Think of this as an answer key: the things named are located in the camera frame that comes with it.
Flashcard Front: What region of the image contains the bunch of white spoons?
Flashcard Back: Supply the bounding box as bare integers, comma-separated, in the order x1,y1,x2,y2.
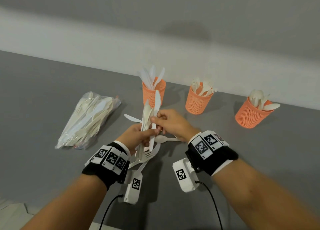
248,89,281,112

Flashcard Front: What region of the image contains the person's right hand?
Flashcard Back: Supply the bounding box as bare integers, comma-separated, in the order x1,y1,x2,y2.
151,109,200,142

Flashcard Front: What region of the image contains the person's right forearm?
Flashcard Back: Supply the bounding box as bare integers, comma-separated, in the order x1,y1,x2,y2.
212,159,320,230

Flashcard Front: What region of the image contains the clear plastic bag of cutlery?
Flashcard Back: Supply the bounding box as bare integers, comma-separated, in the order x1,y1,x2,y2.
55,92,122,150

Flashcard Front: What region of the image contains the bundle of white cutlery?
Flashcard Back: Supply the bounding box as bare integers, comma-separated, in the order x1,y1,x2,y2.
136,99,154,160

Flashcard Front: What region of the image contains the black camera cable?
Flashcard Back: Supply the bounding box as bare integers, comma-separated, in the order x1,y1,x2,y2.
99,194,125,230
195,180,223,230

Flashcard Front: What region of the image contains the orange mesh cup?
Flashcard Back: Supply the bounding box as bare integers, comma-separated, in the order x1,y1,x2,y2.
185,82,214,115
142,77,166,109
235,97,274,129

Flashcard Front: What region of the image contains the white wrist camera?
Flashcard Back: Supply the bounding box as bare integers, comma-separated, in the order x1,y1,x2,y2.
123,170,143,205
172,158,200,193

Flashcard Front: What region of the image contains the person's left forearm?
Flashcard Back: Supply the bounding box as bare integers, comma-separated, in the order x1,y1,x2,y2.
21,174,107,230

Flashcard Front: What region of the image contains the person's left hand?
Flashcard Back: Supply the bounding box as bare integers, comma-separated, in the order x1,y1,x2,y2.
115,123,163,156

